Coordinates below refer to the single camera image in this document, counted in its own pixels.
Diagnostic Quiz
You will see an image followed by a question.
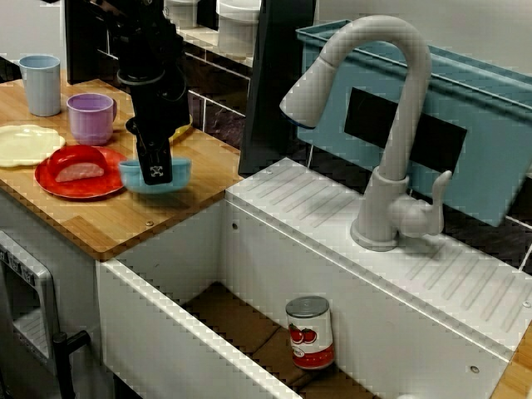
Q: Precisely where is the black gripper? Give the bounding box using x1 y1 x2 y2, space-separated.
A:
125 78 190 186

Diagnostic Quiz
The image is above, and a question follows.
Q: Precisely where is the blue plastic bowl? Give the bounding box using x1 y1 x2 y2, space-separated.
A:
118 156 193 195

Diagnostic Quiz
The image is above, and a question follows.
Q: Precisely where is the yellow toy corn cob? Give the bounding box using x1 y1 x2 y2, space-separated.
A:
168 114 195 145

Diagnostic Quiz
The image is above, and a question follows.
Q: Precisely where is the toy tomato can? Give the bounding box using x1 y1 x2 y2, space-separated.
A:
284 296 336 371

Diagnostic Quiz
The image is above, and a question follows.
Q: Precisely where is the red round plate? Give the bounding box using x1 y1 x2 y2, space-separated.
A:
34 145 128 200

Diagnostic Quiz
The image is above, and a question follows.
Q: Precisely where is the red bowl with food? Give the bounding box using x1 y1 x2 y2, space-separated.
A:
46 144 110 183

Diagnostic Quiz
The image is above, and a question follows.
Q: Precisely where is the purple plastic mug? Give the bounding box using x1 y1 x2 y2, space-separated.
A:
66 93 118 146

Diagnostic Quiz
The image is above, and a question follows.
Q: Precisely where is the cream flower-shaped plate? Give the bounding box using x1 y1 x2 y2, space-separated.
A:
0 123 67 169

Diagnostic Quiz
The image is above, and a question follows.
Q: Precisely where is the light blue plastic cup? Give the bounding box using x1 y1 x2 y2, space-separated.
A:
18 54 62 117

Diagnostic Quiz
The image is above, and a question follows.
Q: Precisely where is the white jar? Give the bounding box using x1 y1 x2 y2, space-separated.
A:
164 0 199 30
216 0 262 57

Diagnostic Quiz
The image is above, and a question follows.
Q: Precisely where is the grey toy oven door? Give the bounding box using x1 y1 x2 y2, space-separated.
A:
0 230 59 399

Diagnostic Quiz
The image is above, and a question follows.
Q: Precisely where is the brown cloth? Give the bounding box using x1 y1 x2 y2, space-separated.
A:
182 281 379 399

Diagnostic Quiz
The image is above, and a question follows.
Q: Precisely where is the white toy sink unit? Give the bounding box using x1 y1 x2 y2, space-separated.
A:
95 156 529 399

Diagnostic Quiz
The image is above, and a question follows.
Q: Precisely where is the grey toy faucet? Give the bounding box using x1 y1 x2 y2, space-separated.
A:
278 15 454 253

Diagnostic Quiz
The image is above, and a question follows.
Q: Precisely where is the blue plastic bin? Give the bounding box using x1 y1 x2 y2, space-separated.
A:
295 19 532 229

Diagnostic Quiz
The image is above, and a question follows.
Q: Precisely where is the dark upright post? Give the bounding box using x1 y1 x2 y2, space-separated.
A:
239 0 319 175

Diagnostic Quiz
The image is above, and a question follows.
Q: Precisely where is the black oven door handle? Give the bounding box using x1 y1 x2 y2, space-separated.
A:
52 330 91 399

